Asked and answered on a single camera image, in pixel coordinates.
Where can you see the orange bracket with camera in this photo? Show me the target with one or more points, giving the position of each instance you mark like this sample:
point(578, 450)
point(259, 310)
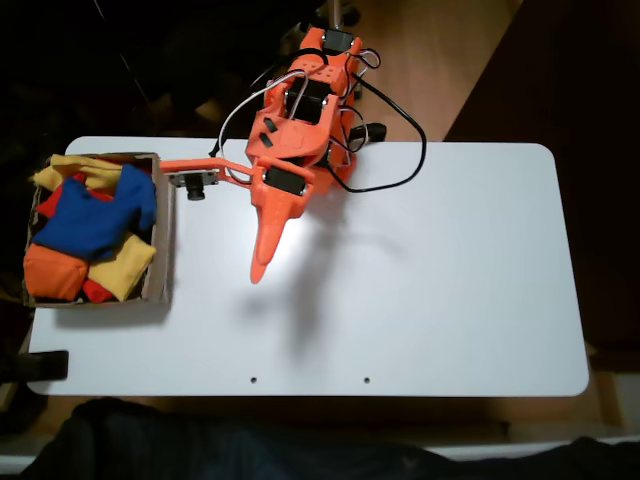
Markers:
point(195, 190)

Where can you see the orange bean bag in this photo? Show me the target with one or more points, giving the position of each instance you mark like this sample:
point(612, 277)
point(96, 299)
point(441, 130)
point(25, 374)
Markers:
point(55, 275)

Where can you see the blue bean bag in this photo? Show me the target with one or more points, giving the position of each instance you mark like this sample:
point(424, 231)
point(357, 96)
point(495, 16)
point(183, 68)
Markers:
point(137, 187)
point(80, 225)

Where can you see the red bean bag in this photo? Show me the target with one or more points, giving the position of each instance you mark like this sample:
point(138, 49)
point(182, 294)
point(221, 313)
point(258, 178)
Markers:
point(50, 206)
point(97, 292)

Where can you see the cardboard box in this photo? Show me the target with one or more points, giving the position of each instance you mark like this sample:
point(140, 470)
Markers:
point(165, 240)

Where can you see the black camera stand clamp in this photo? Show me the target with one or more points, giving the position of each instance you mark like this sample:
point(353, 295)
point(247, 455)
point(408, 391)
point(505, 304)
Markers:
point(47, 365)

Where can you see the office chair base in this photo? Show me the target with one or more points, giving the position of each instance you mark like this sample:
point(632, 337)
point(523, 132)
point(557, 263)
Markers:
point(339, 10)

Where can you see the black table clamp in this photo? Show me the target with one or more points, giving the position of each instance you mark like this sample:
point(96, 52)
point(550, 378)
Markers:
point(377, 131)

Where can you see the yellow bean bag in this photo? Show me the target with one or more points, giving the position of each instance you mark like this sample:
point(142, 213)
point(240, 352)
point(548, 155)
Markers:
point(125, 270)
point(65, 165)

